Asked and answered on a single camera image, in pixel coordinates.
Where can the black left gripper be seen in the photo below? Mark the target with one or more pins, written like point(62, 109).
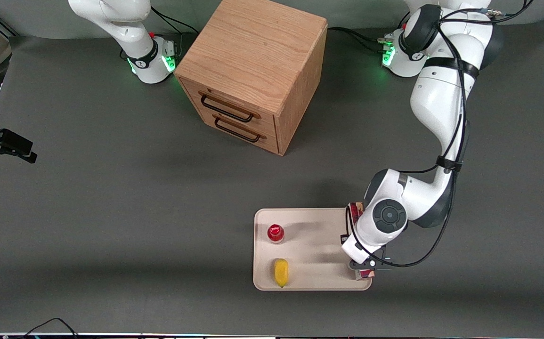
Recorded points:
point(344, 238)

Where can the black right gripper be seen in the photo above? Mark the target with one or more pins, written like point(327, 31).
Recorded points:
point(4, 141)

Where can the red cookie box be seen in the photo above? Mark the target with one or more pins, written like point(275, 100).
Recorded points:
point(356, 212)

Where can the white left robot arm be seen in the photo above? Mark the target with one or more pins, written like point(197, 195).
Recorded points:
point(439, 103)

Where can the beige plastic tray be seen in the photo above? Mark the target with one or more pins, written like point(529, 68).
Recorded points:
point(314, 245)

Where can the yellow lemon-shaped item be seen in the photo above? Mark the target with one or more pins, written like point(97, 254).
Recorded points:
point(280, 272)

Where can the red-capped small bottle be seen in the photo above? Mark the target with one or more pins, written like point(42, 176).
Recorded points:
point(275, 233)

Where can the wooden two-drawer cabinet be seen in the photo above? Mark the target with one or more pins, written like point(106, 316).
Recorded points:
point(253, 52)

